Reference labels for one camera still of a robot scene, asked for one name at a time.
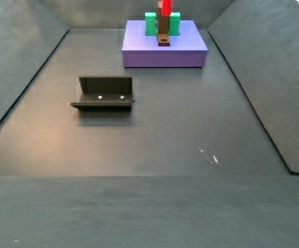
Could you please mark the red cylindrical peg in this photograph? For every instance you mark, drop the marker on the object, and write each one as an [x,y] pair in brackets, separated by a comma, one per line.
[166,7]

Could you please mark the purple base board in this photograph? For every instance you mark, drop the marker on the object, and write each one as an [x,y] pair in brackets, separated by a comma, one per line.
[142,53]

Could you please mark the brown upright block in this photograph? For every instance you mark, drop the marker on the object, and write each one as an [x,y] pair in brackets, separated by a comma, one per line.
[163,25]

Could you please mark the green block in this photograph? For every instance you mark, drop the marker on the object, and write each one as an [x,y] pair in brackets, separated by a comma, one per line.
[150,24]
[174,30]

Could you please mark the black angle bracket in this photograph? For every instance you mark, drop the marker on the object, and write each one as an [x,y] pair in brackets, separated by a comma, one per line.
[106,92]

